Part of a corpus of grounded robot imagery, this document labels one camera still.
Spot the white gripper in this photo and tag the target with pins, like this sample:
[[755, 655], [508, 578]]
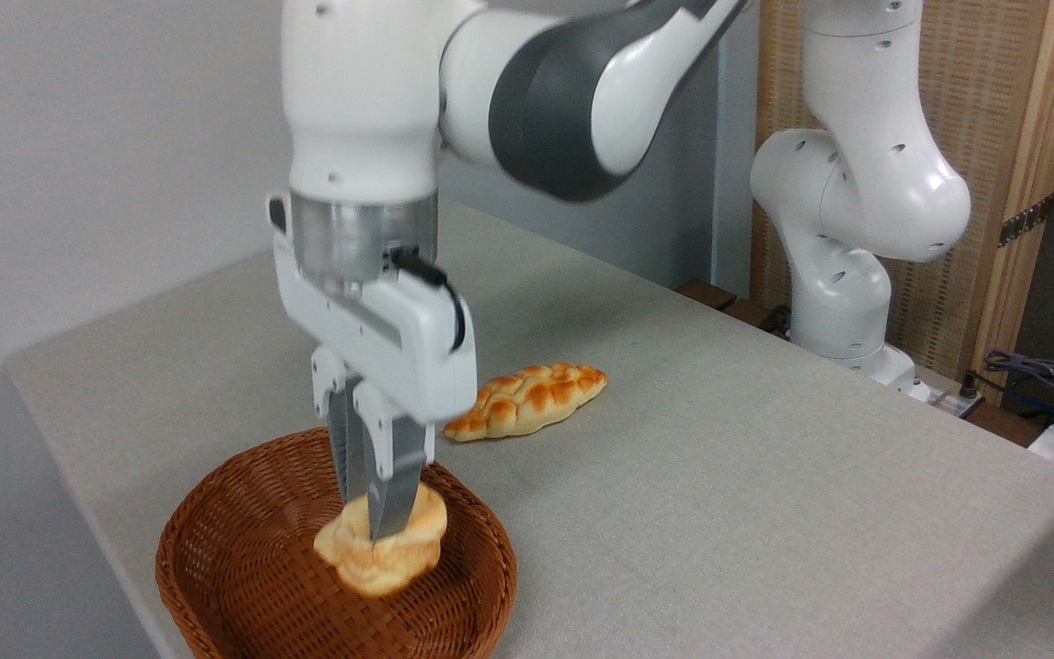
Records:
[[408, 339]]

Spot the pale round bread bun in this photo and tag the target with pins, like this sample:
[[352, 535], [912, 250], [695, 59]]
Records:
[[390, 560]]

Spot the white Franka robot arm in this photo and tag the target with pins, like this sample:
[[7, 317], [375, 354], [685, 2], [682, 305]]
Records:
[[353, 91]]

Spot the braided golden bread loaf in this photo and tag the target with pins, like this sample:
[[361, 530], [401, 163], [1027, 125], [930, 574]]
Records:
[[536, 399]]

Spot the brown wicker basket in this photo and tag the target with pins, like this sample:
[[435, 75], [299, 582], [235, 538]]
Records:
[[252, 558]]

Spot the dark brown wooden bench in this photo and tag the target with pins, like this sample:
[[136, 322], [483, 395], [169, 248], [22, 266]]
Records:
[[719, 300]]

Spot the metal screen hinge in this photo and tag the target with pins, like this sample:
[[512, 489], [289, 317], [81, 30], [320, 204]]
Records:
[[1026, 221]]

